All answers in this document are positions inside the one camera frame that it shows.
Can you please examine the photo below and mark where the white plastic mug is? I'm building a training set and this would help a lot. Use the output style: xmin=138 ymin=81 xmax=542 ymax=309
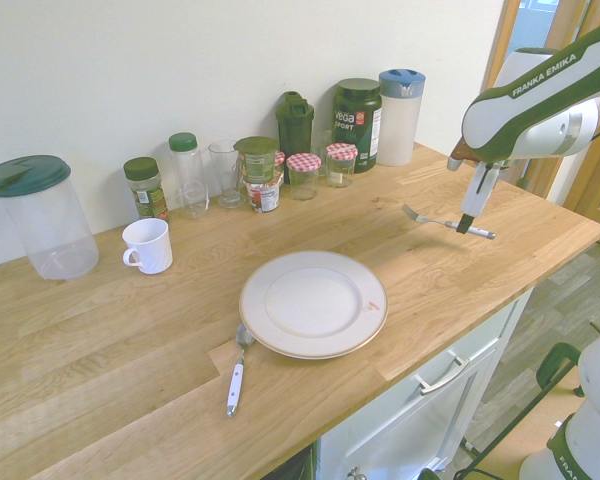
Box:
xmin=121 ymin=217 xmax=174 ymax=276

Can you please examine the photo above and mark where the dark green shaker bottle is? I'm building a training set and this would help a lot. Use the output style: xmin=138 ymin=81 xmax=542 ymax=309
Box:
xmin=274 ymin=90 xmax=315 ymax=157

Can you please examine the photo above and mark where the large clear green-lidded container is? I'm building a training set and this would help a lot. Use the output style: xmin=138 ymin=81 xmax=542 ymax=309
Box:
xmin=0 ymin=153 xmax=100 ymax=282

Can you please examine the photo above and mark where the white gold-rimmed plate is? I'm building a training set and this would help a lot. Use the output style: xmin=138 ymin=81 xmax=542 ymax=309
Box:
xmin=238 ymin=250 xmax=389 ymax=360

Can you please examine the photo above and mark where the wooden door frame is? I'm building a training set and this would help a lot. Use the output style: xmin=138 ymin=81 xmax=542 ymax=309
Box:
xmin=484 ymin=0 xmax=600 ymax=217

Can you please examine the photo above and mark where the green black clamp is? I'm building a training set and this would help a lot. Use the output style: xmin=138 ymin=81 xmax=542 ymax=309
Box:
xmin=535 ymin=342 xmax=589 ymax=399

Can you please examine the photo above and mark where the dark Vega Sport tub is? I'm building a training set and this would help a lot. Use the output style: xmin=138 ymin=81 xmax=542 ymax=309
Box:
xmin=332 ymin=77 xmax=384 ymax=175

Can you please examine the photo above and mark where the white-handled metal fork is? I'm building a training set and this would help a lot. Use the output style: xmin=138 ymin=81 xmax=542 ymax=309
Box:
xmin=400 ymin=203 xmax=496 ymax=240

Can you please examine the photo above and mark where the white red-labelled yogurt cup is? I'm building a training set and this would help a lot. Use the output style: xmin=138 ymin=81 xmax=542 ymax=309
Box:
xmin=243 ymin=172 xmax=285 ymax=214

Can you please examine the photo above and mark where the dark-lidded spice jar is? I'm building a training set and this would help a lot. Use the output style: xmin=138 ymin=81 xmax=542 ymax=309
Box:
xmin=122 ymin=156 xmax=172 ymax=225

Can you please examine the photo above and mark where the clear green-capped bottle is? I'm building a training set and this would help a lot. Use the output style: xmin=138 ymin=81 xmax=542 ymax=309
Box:
xmin=168 ymin=131 xmax=211 ymax=220

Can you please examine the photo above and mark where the metal drawer handle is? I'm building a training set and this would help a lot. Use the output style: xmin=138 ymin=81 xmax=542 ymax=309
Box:
xmin=412 ymin=349 xmax=470 ymax=396

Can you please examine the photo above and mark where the white blue-lidded pitcher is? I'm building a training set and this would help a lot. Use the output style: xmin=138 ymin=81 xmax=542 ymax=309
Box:
xmin=377 ymin=68 xmax=427 ymax=167

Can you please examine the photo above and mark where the green-labelled plastic tub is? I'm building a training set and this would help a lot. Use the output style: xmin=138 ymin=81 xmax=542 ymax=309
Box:
xmin=233 ymin=136 xmax=281 ymax=185

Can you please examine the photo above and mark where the tall clear drinking glass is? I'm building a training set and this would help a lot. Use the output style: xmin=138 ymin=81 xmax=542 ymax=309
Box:
xmin=208 ymin=139 xmax=247 ymax=210

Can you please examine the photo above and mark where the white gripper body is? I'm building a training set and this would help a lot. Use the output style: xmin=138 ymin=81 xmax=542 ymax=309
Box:
xmin=460 ymin=162 xmax=502 ymax=218

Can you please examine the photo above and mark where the small clear glass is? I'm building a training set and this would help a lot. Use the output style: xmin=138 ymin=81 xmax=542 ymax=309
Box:
xmin=310 ymin=129 xmax=335 ymax=177

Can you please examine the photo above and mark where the white-handled metal spoon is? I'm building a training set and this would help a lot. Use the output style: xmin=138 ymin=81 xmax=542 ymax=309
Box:
xmin=225 ymin=322 xmax=256 ymax=420

